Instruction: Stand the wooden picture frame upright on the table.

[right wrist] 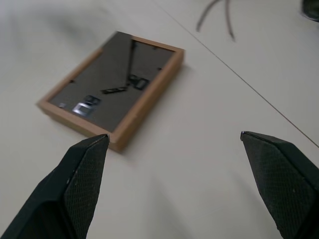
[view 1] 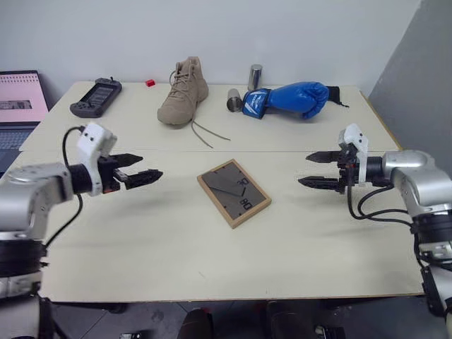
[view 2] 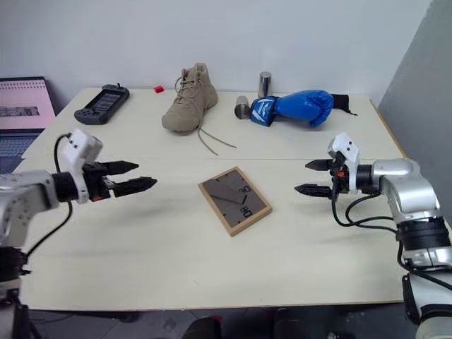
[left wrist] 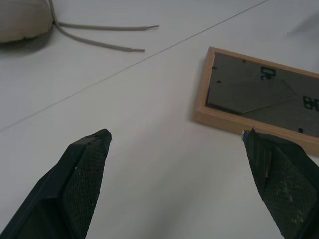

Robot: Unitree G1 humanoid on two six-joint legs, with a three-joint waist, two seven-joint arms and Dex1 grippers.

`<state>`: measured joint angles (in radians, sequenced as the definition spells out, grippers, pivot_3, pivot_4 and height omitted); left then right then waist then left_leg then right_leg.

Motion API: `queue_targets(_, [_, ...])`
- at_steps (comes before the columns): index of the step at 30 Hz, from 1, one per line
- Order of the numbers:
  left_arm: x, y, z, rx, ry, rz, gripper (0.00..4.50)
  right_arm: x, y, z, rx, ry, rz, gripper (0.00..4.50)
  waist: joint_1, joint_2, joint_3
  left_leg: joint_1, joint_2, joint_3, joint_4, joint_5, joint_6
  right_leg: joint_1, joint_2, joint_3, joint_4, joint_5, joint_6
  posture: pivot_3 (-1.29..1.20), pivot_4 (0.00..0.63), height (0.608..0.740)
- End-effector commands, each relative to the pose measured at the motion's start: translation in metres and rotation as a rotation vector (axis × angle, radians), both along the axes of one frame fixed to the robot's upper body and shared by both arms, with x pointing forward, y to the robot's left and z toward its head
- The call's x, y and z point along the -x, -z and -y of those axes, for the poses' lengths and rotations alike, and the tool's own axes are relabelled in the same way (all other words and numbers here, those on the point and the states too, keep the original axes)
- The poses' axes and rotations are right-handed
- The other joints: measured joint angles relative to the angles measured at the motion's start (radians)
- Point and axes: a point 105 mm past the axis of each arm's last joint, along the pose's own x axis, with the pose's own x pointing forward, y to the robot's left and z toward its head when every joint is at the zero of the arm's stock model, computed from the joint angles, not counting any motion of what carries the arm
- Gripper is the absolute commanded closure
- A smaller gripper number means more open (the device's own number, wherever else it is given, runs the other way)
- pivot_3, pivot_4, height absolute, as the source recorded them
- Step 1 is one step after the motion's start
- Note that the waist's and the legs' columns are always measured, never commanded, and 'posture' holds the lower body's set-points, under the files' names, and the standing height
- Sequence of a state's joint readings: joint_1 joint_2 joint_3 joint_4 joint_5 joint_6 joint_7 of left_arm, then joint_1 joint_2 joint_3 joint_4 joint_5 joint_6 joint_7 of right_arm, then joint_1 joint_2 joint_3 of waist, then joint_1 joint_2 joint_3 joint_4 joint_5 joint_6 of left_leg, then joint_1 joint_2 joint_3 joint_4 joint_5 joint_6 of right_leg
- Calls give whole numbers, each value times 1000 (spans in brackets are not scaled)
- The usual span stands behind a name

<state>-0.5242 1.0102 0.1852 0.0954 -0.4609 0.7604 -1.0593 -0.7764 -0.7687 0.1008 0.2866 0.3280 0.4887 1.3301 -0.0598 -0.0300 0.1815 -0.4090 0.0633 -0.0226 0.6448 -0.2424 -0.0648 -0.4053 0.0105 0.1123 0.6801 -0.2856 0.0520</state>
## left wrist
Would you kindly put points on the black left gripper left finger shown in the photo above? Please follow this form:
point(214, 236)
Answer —
point(74, 189)

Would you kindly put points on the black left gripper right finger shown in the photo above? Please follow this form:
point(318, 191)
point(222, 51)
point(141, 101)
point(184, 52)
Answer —
point(286, 184)

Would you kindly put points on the wooden picture frame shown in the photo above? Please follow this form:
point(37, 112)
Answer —
point(249, 97)

